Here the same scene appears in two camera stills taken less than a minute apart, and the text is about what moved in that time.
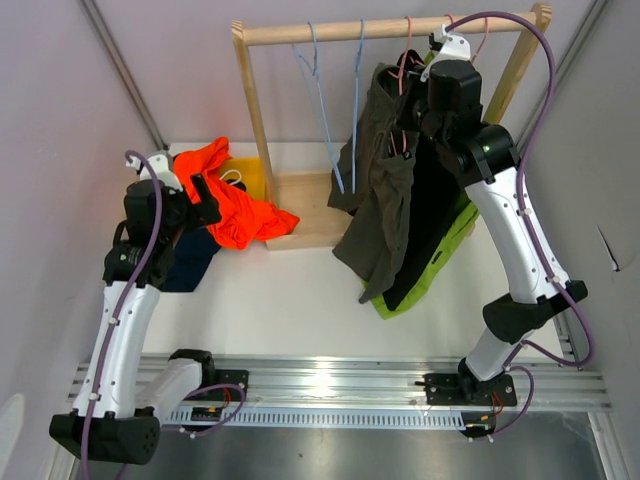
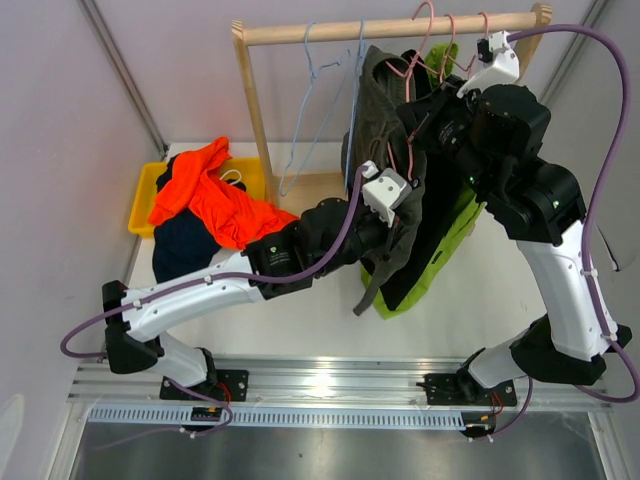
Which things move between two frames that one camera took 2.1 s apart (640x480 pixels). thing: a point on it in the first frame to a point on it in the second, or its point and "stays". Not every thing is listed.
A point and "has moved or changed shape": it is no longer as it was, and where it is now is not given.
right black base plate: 463,390 stays
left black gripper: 201,213 to 383,227
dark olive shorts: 372,180 has moved or changed shape
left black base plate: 238,378 stays
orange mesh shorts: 243,221 stays
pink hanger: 409,59 to 406,74
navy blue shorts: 192,254 stays
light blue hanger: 313,70 to 303,106
